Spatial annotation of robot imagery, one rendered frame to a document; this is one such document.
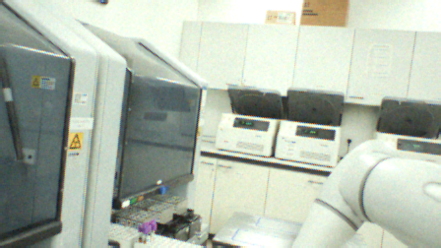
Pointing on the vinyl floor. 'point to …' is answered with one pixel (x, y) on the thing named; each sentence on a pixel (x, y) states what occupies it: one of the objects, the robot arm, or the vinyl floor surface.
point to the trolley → (265, 233)
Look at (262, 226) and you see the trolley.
